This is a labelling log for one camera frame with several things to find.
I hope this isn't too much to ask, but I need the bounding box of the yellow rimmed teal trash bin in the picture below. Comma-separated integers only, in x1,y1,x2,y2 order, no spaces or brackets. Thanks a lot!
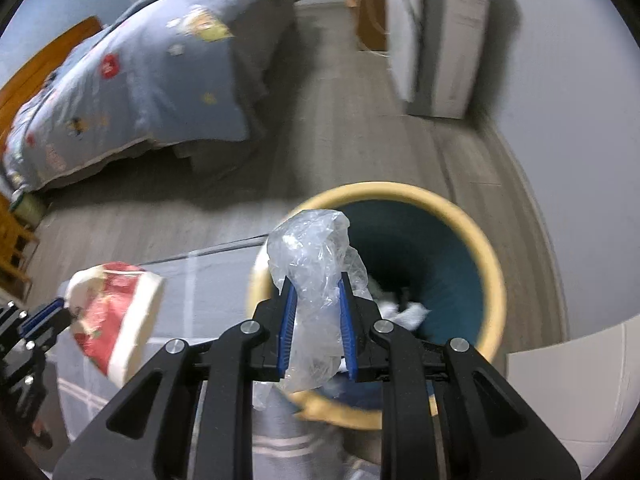
246,181,507,432

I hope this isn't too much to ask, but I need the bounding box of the green bin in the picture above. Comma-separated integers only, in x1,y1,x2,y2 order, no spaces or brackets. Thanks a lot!
11,190,48,226

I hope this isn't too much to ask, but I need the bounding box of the grey bed sheet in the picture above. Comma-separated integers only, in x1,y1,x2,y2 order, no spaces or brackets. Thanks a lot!
172,0,301,176

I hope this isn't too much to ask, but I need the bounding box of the white board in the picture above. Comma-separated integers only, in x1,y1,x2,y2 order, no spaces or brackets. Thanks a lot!
506,322,640,443

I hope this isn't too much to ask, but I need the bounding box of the white crumpled tissue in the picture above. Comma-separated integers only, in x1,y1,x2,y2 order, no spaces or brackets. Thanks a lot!
377,295,431,331

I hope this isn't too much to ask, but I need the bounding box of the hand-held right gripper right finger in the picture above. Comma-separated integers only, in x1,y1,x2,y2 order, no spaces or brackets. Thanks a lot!
337,272,583,480

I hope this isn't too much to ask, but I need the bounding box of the wooden bed frame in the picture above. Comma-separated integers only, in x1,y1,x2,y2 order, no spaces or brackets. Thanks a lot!
0,16,103,156

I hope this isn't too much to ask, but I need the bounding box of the bed with blue duvet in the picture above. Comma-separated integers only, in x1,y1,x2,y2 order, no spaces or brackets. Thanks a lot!
2,0,301,193

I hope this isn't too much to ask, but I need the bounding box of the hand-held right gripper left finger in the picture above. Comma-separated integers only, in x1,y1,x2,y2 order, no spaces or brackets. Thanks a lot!
52,275,296,480

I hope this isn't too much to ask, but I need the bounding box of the wooden cabinet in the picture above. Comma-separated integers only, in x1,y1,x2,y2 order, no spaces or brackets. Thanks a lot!
347,0,388,52

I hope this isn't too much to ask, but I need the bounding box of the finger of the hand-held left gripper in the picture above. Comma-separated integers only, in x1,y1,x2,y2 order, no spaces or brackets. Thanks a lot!
20,297,71,337
10,334,57,411

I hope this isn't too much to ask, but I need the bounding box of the wooden nightstand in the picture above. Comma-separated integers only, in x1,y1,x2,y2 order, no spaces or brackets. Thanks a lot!
0,195,41,301

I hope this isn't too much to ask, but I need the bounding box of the clear plastic bag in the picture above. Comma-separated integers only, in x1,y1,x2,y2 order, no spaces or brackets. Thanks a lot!
251,208,373,411

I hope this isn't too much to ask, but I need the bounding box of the red white packet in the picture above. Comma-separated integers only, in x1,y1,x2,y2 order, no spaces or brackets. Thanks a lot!
65,261,166,388

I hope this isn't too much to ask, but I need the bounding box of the grey checked mat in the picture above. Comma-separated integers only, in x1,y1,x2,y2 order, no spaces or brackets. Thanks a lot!
52,240,386,480

